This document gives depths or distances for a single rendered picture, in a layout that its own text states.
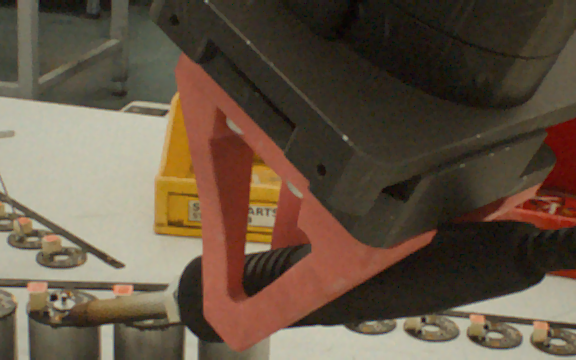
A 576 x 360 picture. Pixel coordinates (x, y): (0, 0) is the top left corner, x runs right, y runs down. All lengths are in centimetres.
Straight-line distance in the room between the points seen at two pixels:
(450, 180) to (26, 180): 48
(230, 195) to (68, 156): 45
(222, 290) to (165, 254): 29
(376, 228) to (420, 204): 1
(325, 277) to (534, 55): 6
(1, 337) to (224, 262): 12
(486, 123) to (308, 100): 4
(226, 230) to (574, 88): 9
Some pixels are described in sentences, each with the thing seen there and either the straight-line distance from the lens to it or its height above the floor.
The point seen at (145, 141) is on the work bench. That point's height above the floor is 75.
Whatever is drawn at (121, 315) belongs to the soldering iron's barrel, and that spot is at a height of 83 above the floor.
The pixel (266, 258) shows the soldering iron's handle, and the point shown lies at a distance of 30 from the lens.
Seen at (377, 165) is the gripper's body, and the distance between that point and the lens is 21.
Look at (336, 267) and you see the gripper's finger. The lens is 25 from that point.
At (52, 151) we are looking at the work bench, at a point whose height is 75.
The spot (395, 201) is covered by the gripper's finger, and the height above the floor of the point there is 91.
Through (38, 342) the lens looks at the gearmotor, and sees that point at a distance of 39.
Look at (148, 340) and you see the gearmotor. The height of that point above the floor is 81.
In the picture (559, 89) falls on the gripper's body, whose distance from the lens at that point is 27.
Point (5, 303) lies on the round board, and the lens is 39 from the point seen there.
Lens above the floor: 98
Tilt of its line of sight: 20 degrees down
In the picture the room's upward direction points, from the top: 3 degrees clockwise
